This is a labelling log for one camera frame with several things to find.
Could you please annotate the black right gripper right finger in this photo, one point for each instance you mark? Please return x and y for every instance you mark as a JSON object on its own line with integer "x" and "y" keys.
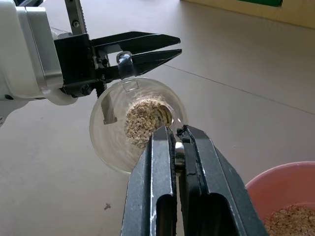
{"x": 211, "y": 186}

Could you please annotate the oatmeal in pink bowl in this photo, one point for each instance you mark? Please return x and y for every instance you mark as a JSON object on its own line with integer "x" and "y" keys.
{"x": 291, "y": 221}

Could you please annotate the metal spoon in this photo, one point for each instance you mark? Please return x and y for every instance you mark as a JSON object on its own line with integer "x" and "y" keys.
{"x": 180, "y": 157}

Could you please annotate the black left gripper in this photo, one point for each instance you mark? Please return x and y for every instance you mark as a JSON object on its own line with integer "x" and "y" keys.
{"x": 73, "y": 64}

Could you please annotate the tan box with green top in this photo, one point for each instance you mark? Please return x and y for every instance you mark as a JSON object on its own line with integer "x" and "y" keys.
{"x": 246, "y": 11}

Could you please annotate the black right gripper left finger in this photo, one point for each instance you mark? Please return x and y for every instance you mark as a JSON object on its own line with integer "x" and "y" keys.
{"x": 147, "y": 186}

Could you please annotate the oatmeal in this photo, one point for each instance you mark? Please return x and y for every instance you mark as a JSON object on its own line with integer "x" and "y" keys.
{"x": 139, "y": 120}
{"x": 291, "y": 221}

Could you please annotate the clear glass mug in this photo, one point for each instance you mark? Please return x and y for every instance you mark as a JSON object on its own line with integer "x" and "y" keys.
{"x": 110, "y": 150}

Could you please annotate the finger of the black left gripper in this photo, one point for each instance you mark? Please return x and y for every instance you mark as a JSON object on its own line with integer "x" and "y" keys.
{"x": 155, "y": 60}

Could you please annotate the pink bowl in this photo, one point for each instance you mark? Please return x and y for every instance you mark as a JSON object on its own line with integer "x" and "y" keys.
{"x": 273, "y": 184}

